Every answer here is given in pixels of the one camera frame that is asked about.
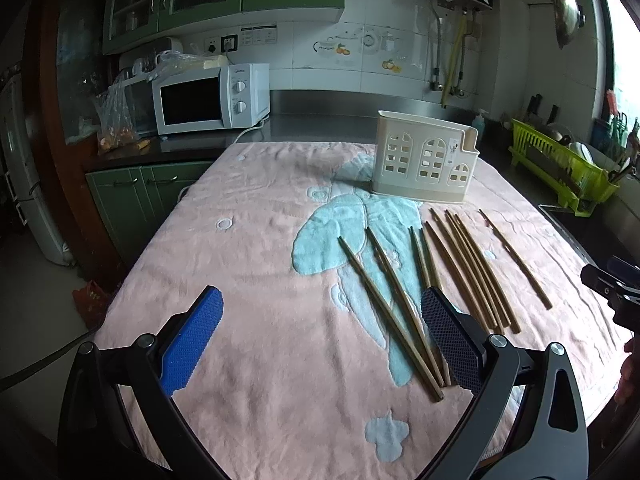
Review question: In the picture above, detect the wooden chopstick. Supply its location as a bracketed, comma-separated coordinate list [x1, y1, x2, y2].
[454, 214, 522, 334]
[421, 226, 442, 288]
[445, 209, 509, 330]
[424, 221, 489, 334]
[431, 209, 503, 334]
[337, 236, 445, 402]
[366, 228, 451, 387]
[409, 226, 431, 288]
[478, 209, 552, 310]

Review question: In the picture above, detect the person's right hand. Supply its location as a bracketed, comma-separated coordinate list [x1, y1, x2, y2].
[614, 338, 639, 405]

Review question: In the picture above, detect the green dish drying rack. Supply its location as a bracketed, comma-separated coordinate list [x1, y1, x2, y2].
[510, 119, 620, 218]

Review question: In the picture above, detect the pink and blue towel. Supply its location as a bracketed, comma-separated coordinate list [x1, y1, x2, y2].
[96, 143, 629, 479]

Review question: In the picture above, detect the green lower cabinet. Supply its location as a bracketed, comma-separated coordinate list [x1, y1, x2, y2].
[86, 162, 212, 264]

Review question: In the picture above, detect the cream plastic utensil holder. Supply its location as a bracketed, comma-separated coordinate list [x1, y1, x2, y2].
[372, 110, 480, 204]

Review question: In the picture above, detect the blue soap dispenser bottle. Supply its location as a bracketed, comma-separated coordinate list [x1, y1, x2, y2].
[472, 108, 487, 133]

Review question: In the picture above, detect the plastic bag with food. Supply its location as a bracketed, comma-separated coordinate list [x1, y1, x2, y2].
[93, 82, 137, 153]

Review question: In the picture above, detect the yellow gas pipe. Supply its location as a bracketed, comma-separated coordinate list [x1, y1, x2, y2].
[440, 13, 466, 108]

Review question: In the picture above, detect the white refrigerator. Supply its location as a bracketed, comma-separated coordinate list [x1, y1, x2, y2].
[1, 75, 74, 266]

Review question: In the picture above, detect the hanging steel wok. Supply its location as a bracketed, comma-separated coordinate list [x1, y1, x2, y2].
[553, 0, 586, 49]

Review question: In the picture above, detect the white microwave oven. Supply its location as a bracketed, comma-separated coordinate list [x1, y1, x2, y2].
[152, 63, 270, 136]

